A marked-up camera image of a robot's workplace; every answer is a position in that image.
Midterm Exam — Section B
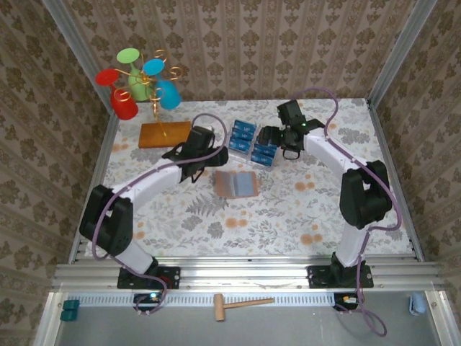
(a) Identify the floral patterned tablecloth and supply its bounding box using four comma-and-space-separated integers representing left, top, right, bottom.
86, 99, 413, 259

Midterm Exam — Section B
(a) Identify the purple cable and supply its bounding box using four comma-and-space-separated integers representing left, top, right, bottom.
293, 87, 403, 338
91, 113, 230, 317

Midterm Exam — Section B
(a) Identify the pink leather card holder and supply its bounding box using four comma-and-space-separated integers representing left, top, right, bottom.
215, 171, 259, 199

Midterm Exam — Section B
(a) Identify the gold wire rack wooden base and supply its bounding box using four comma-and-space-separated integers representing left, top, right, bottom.
114, 48, 192, 149

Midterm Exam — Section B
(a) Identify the blue plastic goblet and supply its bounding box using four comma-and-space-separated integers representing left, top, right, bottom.
142, 59, 182, 111

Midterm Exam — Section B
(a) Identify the small circuit board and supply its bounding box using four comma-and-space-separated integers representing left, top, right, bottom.
334, 292, 361, 311
133, 292, 164, 307

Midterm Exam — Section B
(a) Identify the green plastic goblet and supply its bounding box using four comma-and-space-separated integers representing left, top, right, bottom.
115, 48, 154, 102

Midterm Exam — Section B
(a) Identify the light blue roll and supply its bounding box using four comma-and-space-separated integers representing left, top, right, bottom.
409, 292, 426, 317

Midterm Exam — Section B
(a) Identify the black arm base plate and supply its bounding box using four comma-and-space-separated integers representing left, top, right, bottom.
308, 265, 375, 289
117, 265, 181, 290

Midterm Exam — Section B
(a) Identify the aluminium table side rail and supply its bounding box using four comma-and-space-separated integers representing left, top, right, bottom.
68, 113, 122, 263
365, 99, 426, 262

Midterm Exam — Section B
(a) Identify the aluminium frame beam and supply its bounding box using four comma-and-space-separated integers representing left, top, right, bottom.
52, 256, 444, 292

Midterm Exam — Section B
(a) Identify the slotted grey cable duct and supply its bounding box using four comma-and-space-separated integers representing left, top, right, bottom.
66, 293, 338, 308

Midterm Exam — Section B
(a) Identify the aluminium frame post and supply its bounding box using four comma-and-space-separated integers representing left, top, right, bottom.
366, 0, 439, 107
40, 0, 120, 122

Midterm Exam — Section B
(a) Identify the red plastic goblet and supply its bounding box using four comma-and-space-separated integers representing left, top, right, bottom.
95, 68, 140, 121

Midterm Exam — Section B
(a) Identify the wooden mallet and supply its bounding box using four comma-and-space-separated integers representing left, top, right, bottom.
213, 293, 275, 323

